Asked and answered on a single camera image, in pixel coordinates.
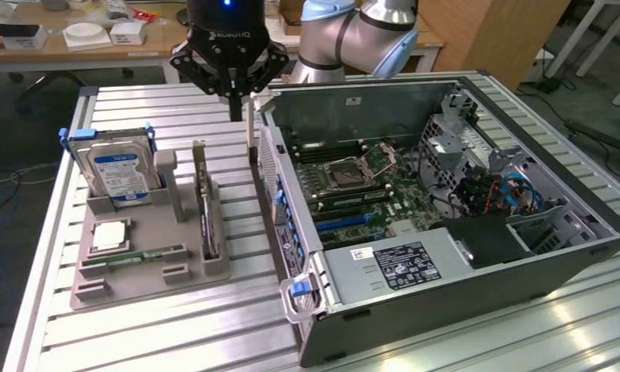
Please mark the black expansion slot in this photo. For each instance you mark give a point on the black expansion slot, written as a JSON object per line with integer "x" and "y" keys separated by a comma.
{"x": 338, "y": 215}

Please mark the small silver heatsink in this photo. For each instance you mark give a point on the small silver heatsink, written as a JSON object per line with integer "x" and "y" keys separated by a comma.
{"x": 406, "y": 228}

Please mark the graphics card with metal bracket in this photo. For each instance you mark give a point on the graphics card with metal bracket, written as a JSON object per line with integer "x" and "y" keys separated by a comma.
{"x": 207, "y": 217}

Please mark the green motherboard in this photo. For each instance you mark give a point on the green motherboard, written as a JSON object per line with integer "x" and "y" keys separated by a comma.
{"x": 409, "y": 201}

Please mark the red packet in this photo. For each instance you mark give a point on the red packet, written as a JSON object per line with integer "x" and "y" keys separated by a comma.
{"x": 147, "y": 16}

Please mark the hard disk in blue caddy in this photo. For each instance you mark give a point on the hard disk in blue caddy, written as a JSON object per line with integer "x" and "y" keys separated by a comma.
{"x": 117, "y": 170}

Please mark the blue case release latch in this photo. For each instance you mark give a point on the blue case release latch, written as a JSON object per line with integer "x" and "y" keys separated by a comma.
{"x": 299, "y": 289}

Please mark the black open PC case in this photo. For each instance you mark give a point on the black open PC case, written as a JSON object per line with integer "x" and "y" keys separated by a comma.
{"x": 445, "y": 310}

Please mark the white box black lid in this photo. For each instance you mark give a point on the white box black lid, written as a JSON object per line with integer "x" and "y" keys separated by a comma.
{"x": 20, "y": 36}

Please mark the white table frame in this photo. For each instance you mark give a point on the white table frame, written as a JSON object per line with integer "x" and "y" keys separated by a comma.
{"x": 573, "y": 38}

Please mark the silver CPU chip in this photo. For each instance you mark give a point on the silver CPU chip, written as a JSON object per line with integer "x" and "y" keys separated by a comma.
{"x": 109, "y": 235}

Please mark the CPU socket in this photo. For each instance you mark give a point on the CPU socket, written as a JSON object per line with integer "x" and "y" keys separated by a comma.
{"x": 349, "y": 174}

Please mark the silver black pouch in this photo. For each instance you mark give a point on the silver black pouch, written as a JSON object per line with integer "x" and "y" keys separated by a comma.
{"x": 118, "y": 9}

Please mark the perforated silver drive cage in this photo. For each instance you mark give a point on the perforated silver drive cage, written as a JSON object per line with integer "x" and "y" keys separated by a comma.
{"x": 445, "y": 128}

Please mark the white paper stack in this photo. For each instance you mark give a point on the white paper stack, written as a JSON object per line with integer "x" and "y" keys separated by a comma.
{"x": 277, "y": 33}

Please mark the silver disk bay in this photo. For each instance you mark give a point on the silver disk bay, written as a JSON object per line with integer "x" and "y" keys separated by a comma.
{"x": 564, "y": 228}

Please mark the white box red button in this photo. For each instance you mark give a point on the white box red button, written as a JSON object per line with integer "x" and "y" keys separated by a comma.
{"x": 542, "y": 67}

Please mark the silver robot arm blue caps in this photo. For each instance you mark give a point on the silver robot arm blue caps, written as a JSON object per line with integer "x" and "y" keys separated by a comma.
{"x": 331, "y": 38}

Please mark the metal socket cover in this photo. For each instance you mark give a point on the metal socket cover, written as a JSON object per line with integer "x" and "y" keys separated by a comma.
{"x": 379, "y": 160}

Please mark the white square holder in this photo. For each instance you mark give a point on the white square holder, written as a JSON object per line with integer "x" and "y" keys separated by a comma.
{"x": 86, "y": 36}

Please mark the wooden cabinet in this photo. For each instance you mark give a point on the wooden cabinet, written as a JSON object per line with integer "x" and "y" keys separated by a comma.
{"x": 506, "y": 38}

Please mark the grey cup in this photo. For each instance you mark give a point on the grey cup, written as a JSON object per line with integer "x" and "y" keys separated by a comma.
{"x": 55, "y": 4}

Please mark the black power adapter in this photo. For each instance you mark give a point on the black power adapter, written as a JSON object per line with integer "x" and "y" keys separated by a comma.
{"x": 548, "y": 86}

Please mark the open cardboard box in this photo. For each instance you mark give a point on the open cardboard box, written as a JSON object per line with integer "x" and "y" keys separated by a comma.
{"x": 290, "y": 17}

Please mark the blue slot latch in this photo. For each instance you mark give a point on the blue slot latch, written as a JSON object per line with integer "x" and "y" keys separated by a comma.
{"x": 279, "y": 191}
{"x": 293, "y": 233}
{"x": 287, "y": 215}
{"x": 298, "y": 249}

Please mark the small white labelled box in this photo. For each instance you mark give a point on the small white labelled box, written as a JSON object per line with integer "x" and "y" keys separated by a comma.
{"x": 129, "y": 34}

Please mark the green RAM stick white label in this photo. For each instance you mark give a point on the green RAM stick white label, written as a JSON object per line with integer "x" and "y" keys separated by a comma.
{"x": 351, "y": 197}

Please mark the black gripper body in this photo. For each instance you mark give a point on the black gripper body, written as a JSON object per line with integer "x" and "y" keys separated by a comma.
{"x": 227, "y": 35}

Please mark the silver power supply unit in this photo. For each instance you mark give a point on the silver power supply unit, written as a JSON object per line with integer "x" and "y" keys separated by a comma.
{"x": 351, "y": 279}

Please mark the grey parts rack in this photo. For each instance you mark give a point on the grey parts rack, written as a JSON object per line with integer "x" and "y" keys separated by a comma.
{"x": 150, "y": 236}

